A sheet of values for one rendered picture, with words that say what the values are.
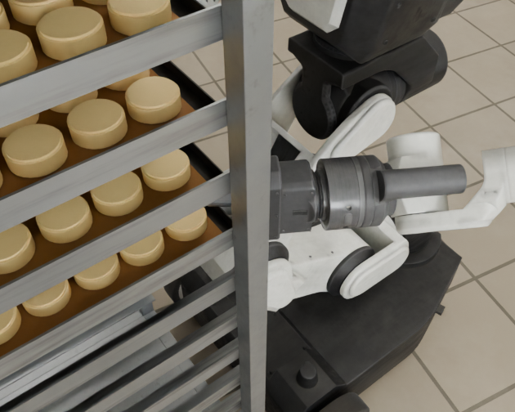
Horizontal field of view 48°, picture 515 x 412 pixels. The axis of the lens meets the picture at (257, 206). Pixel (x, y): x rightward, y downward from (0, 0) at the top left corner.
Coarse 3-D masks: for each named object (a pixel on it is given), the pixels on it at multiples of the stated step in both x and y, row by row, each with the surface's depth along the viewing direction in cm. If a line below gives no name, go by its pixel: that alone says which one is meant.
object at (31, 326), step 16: (208, 224) 68; (176, 240) 67; (192, 240) 67; (176, 256) 65; (128, 272) 64; (144, 272) 64; (80, 288) 62; (112, 288) 62; (80, 304) 61; (32, 320) 60; (48, 320) 60; (64, 320) 60; (16, 336) 58; (32, 336) 58; (0, 352) 57
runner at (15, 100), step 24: (168, 24) 43; (192, 24) 44; (216, 24) 45; (96, 48) 41; (120, 48) 41; (144, 48) 43; (168, 48) 44; (192, 48) 45; (48, 72) 39; (72, 72) 40; (96, 72) 41; (120, 72) 43; (0, 96) 38; (24, 96) 39; (48, 96) 40; (72, 96) 41; (0, 120) 39
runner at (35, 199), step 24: (192, 120) 50; (216, 120) 52; (120, 144) 47; (144, 144) 48; (168, 144) 50; (72, 168) 45; (96, 168) 47; (120, 168) 49; (24, 192) 44; (48, 192) 45; (72, 192) 47; (0, 216) 44; (24, 216) 45
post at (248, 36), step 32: (224, 0) 44; (256, 0) 42; (224, 32) 46; (256, 32) 44; (224, 64) 48; (256, 64) 46; (256, 96) 49; (256, 128) 51; (256, 160) 54; (256, 192) 58; (256, 224) 61; (256, 256) 65; (256, 288) 70; (256, 320) 76; (256, 352) 82; (256, 384) 90
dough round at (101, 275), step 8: (112, 256) 63; (96, 264) 62; (104, 264) 62; (112, 264) 62; (80, 272) 61; (88, 272) 61; (96, 272) 61; (104, 272) 61; (112, 272) 62; (80, 280) 61; (88, 280) 61; (96, 280) 61; (104, 280) 61; (112, 280) 62; (88, 288) 62; (96, 288) 62
